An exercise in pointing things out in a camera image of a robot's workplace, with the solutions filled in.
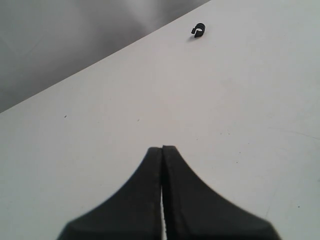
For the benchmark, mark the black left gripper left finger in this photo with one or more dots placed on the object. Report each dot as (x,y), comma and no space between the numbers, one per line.
(132,213)

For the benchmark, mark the small black plastic clip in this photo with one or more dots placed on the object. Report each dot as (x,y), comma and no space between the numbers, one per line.
(199,30)

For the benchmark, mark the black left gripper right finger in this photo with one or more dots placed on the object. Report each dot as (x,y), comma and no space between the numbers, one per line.
(193,211)

